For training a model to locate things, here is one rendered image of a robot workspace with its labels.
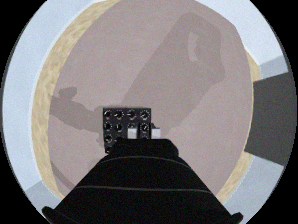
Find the black square knob box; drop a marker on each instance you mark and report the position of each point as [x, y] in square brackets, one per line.
[125, 119]

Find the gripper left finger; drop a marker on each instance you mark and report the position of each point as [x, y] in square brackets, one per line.
[134, 132]

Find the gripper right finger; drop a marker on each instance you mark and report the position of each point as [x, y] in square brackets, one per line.
[154, 133]

